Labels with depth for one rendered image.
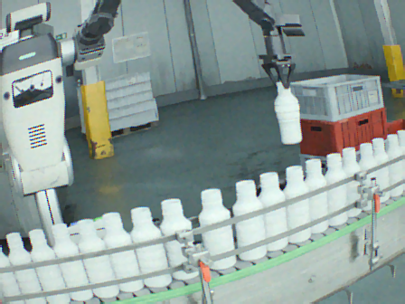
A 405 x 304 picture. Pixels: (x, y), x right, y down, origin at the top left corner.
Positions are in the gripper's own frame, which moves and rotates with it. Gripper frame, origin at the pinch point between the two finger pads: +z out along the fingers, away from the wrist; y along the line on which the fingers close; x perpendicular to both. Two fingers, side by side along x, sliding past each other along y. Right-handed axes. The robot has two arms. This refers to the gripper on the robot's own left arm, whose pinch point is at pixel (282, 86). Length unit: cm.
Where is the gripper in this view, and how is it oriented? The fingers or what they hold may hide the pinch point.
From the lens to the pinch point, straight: 167.9
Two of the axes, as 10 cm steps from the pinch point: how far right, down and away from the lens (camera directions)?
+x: -8.7, 1.9, -4.5
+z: 1.3, 9.8, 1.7
